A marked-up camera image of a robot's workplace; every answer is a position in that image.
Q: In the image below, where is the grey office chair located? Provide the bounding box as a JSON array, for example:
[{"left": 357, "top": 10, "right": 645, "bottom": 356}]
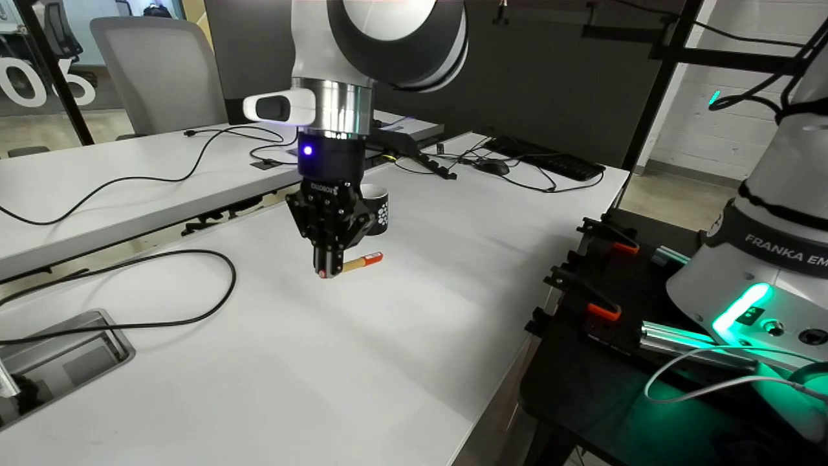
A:
[{"left": 89, "top": 14, "right": 232, "bottom": 138}]

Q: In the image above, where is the long black desk cable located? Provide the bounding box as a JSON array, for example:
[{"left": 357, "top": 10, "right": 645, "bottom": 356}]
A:
[{"left": 0, "top": 122, "right": 306, "bottom": 232}]

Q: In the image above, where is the black clamp orange handle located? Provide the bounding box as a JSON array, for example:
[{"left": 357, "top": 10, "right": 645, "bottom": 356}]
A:
[
  {"left": 525, "top": 264, "right": 627, "bottom": 343},
  {"left": 575, "top": 215, "right": 646, "bottom": 264}
]

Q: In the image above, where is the black desk partition panel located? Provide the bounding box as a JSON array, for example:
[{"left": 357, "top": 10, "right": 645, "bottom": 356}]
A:
[{"left": 204, "top": 0, "right": 694, "bottom": 172}]

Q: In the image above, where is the monitor stand with plate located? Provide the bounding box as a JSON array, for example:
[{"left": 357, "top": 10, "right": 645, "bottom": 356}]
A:
[{"left": 368, "top": 110, "right": 447, "bottom": 150}]

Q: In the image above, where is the grey table cable box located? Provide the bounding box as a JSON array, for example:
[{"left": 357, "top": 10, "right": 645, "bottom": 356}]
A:
[{"left": 0, "top": 309, "right": 139, "bottom": 434}]

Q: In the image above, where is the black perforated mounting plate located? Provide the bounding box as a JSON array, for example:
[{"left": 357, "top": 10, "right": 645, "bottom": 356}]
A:
[{"left": 520, "top": 212, "right": 828, "bottom": 466}]

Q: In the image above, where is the black looped table cable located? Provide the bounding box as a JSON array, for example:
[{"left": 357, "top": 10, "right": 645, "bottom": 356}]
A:
[{"left": 0, "top": 246, "right": 240, "bottom": 349}]

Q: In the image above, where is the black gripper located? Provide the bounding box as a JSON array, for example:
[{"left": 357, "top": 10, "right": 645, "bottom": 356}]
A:
[{"left": 285, "top": 127, "right": 381, "bottom": 283}]

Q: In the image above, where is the white looped cable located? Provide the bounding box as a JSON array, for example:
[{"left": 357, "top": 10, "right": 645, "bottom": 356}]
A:
[{"left": 639, "top": 343, "right": 828, "bottom": 410}]

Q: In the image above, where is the red capped beige pen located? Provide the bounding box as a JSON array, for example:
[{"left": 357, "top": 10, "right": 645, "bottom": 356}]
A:
[{"left": 315, "top": 250, "right": 388, "bottom": 283}]

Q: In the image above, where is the black slanted stand pole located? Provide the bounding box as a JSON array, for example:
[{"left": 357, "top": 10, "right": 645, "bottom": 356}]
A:
[{"left": 14, "top": 0, "right": 98, "bottom": 147}]

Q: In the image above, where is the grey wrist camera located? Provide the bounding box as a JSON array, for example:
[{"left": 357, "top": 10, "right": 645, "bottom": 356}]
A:
[{"left": 238, "top": 87, "right": 318, "bottom": 127}]

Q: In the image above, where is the black flat device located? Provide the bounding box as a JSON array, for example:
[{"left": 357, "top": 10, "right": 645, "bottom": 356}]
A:
[{"left": 478, "top": 136, "right": 608, "bottom": 185}]

